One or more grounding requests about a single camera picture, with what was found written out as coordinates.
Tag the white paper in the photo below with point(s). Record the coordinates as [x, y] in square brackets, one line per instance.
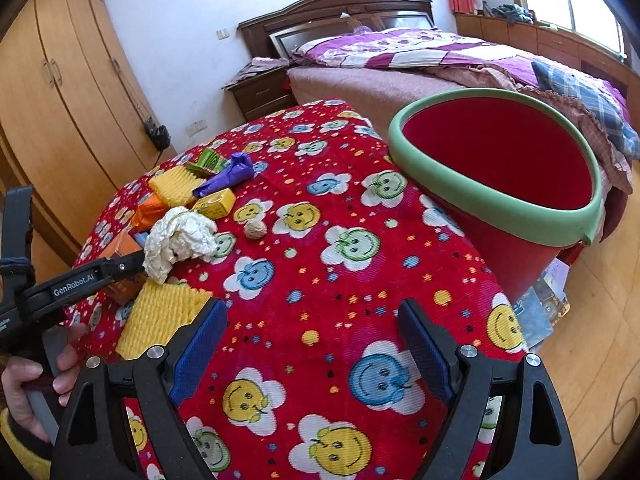
[180, 237]

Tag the patterned cloth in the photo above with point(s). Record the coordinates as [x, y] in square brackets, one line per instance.
[255, 70]

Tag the dark wooden headboard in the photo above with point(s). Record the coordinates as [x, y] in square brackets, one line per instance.
[320, 12]

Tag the purple wrapper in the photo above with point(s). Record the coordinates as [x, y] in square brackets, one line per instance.
[232, 172]

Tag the wall switch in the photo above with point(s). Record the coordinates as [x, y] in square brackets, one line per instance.
[222, 34]

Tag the blue plaid pillow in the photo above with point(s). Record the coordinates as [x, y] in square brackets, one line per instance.
[590, 95]

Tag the bed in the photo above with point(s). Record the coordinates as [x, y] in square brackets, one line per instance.
[350, 90]

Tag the purple patterned quilt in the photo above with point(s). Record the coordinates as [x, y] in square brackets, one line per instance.
[400, 47]

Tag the red bucket with green rim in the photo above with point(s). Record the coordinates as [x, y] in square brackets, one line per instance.
[500, 160]

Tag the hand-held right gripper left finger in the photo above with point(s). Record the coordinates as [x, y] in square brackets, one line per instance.
[200, 345]

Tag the orange box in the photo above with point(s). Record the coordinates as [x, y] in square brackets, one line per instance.
[122, 247]

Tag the wall socket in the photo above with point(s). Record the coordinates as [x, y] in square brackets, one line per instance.
[196, 127]

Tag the black bag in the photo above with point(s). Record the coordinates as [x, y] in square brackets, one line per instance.
[159, 135]

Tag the dark wooden nightstand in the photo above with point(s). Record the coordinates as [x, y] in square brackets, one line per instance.
[262, 95]

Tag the yellow foam net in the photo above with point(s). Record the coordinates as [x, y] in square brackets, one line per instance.
[155, 317]
[172, 187]

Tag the red smiley printed tablecloth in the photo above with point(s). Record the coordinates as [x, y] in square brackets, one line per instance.
[320, 280]

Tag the wooden wardrobe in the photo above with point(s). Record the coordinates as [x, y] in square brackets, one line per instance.
[55, 110]

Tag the small yellow box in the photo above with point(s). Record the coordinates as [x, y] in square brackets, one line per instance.
[215, 203]

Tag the orange wrapper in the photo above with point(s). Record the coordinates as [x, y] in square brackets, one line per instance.
[150, 210]

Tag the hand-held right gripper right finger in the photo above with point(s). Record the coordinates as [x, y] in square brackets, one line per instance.
[425, 350]

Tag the teal clothes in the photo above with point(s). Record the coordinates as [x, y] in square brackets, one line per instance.
[510, 12]

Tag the green carton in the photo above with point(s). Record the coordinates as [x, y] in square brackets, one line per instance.
[210, 162]

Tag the wooden window cabinet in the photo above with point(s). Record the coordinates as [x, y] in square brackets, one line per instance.
[550, 45]

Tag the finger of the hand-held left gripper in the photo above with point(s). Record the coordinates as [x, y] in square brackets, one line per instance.
[122, 266]

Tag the person's left forearm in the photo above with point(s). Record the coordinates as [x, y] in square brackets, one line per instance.
[20, 460]

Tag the magazine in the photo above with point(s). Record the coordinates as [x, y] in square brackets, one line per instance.
[542, 310]

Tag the person's left hand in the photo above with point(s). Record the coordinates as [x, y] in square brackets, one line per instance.
[20, 385]

